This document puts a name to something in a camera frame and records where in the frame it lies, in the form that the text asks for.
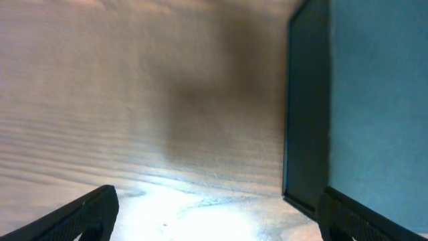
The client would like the dark green box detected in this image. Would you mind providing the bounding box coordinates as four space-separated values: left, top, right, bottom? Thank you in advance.
283 0 427 234

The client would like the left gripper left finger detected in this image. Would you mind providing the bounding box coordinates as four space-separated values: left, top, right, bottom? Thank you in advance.
1 185 119 241

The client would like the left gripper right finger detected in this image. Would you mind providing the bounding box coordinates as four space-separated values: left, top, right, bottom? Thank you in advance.
316 187 427 241

